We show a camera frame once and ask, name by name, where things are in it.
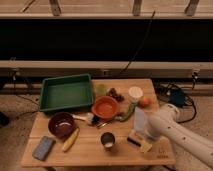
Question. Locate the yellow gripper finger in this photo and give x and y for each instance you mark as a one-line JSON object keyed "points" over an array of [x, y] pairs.
{"points": [[145, 147]]}

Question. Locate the wooden felt eraser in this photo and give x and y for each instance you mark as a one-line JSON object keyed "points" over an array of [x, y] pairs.
{"points": [[136, 138]]}

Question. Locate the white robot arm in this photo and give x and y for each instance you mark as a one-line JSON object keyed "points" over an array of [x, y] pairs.
{"points": [[163, 122]]}

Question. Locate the red orange bowl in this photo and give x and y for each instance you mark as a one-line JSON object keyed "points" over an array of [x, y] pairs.
{"points": [[105, 107]]}

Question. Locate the dark maroon bowl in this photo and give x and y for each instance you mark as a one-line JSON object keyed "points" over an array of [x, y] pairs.
{"points": [[61, 124]]}

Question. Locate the light blue cloth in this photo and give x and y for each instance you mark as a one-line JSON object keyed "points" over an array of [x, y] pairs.
{"points": [[140, 120]]}

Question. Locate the metal cup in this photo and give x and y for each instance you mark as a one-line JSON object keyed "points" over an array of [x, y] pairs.
{"points": [[107, 140]]}

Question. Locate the green pepper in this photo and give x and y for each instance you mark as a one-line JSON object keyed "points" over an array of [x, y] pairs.
{"points": [[125, 116]]}

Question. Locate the wooden table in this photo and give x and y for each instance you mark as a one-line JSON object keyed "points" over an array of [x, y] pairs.
{"points": [[88, 150]]}

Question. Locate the orange fruit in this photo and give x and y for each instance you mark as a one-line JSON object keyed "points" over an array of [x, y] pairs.
{"points": [[144, 102]]}

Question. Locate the dark grape bunch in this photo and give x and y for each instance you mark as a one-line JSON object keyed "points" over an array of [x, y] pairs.
{"points": [[113, 93]]}

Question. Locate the green apple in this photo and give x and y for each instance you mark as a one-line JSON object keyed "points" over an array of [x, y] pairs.
{"points": [[101, 90]]}

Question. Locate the green plastic tray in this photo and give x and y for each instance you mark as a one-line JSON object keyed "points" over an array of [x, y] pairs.
{"points": [[67, 92]]}

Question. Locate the blue sponge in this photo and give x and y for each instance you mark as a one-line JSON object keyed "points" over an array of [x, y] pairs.
{"points": [[43, 148]]}

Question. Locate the white handled brush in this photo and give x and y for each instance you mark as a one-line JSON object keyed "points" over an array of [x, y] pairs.
{"points": [[89, 118]]}

